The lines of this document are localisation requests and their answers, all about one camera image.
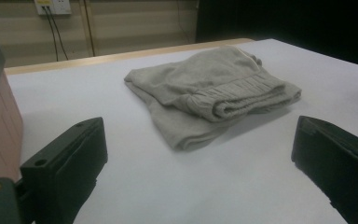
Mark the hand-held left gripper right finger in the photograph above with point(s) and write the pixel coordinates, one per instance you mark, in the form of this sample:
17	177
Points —
338	161

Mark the pink basket with grey rim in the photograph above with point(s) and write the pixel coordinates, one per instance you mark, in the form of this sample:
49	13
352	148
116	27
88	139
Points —
0	130

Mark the grey pants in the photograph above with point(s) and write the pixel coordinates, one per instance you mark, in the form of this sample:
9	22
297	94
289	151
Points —
205	90

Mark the white wall socket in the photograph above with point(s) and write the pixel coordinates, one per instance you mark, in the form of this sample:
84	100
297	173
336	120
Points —
56	6

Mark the white table cover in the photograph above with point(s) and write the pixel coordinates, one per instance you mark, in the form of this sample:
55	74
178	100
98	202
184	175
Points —
199	180

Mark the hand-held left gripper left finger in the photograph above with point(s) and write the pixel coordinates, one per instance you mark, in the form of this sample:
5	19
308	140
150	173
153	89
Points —
63	168

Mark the black curtain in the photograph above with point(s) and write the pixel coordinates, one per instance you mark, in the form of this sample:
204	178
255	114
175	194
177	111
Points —
286	25

